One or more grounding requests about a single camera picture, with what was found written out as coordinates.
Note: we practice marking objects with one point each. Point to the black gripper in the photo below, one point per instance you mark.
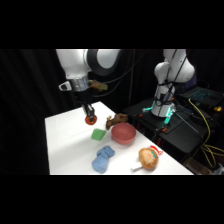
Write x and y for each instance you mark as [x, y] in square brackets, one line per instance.
[84, 96]

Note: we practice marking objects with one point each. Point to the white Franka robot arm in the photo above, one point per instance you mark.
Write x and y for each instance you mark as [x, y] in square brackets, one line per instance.
[166, 71]

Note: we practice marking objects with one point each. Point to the pink bowl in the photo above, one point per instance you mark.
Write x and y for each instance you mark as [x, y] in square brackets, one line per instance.
[123, 133]

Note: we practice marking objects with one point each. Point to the green block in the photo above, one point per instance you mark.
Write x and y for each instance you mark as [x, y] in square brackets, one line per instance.
[98, 134]

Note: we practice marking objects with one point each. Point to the brown plush toy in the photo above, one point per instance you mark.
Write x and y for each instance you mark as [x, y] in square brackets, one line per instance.
[116, 120]

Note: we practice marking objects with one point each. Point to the blue plush toy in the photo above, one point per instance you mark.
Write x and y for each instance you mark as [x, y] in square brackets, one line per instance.
[103, 159]

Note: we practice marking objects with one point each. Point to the orange round plush toy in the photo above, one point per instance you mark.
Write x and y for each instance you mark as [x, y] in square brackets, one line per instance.
[148, 158]

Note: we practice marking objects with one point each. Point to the black robot stand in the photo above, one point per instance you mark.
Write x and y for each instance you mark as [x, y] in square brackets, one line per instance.
[173, 131]

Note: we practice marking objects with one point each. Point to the black laptop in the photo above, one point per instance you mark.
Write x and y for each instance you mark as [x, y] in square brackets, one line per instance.
[201, 95]

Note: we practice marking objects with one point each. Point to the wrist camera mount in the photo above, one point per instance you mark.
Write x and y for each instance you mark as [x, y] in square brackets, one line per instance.
[98, 85]

